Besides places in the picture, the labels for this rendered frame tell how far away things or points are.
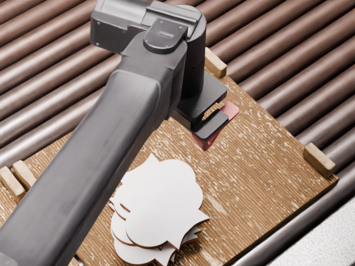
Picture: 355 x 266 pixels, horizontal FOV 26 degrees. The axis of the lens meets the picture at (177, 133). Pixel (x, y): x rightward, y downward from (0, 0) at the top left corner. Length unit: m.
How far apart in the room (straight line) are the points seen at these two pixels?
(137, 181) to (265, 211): 0.21
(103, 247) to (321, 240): 0.34
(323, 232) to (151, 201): 0.28
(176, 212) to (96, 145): 0.49
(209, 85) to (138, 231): 0.30
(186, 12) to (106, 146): 0.24
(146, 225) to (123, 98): 0.44
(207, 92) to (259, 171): 0.36
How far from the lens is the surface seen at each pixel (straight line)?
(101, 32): 0.87
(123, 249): 1.16
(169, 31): 0.81
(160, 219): 1.15
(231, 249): 1.19
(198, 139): 0.92
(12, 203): 1.25
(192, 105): 0.92
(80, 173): 0.65
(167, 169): 1.20
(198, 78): 0.91
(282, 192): 1.25
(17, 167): 1.26
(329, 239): 1.24
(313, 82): 1.42
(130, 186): 1.19
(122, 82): 0.75
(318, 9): 1.54
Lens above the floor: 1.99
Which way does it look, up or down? 54 degrees down
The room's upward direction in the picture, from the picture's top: straight up
